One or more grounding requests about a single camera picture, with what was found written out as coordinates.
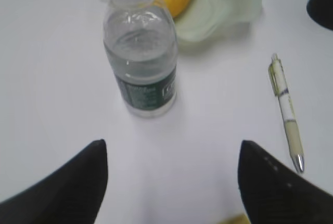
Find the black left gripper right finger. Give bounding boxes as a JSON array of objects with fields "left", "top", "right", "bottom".
[{"left": 238, "top": 140, "right": 332, "bottom": 223}]

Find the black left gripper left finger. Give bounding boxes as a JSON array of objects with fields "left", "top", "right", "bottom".
[{"left": 1, "top": 139, "right": 108, "bottom": 223}]

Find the beige grip ballpoint pen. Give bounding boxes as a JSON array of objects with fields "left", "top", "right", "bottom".
[{"left": 268, "top": 54, "right": 305, "bottom": 174}]

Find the clear water bottle green label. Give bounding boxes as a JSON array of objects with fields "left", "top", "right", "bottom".
[{"left": 103, "top": 0, "right": 178, "bottom": 117}]

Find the yellow eraser left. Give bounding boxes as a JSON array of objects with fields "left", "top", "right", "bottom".
[{"left": 219, "top": 214, "right": 251, "bottom": 224}]

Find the black mesh pen holder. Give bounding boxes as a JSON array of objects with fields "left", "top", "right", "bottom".
[{"left": 306, "top": 0, "right": 332, "bottom": 30}]

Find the frosted green wavy plate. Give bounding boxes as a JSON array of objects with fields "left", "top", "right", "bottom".
[{"left": 172, "top": 0, "right": 262, "bottom": 45}]

